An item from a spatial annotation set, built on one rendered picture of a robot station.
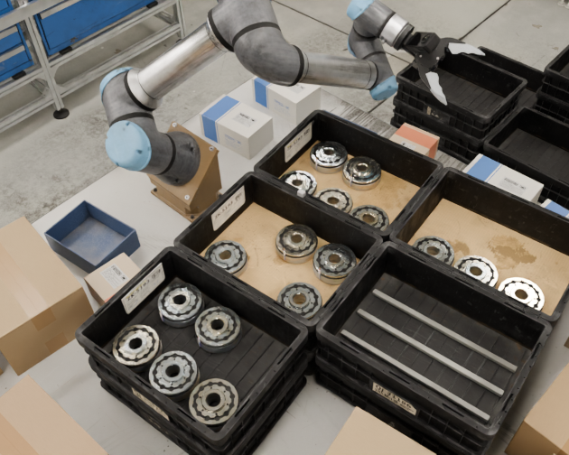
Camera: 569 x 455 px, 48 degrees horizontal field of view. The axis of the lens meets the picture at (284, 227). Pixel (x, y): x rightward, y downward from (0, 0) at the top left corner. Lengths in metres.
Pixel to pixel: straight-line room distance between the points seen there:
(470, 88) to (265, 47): 1.38
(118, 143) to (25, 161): 1.65
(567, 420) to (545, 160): 1.39
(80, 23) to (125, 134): 1.76
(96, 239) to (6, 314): 0.39
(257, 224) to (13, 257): 0.60
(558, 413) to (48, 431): 1.01
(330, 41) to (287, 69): 2.32
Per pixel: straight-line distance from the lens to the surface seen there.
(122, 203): 1.95
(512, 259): 1.66
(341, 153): 1.79
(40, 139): 3.39
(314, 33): 3.86
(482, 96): 2.68
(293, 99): 2.09
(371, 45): 1.78
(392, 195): 1.73
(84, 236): 1.89
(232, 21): 1.52
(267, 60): 1.47
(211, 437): 1.25
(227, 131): 2.01
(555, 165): 2.62
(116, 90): 1.72
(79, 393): 1.62
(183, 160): 1.75
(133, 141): 1.65
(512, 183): 1.89
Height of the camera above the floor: 2.07
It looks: 49 degrees down
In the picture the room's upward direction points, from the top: 2 degrees counter-clockwise
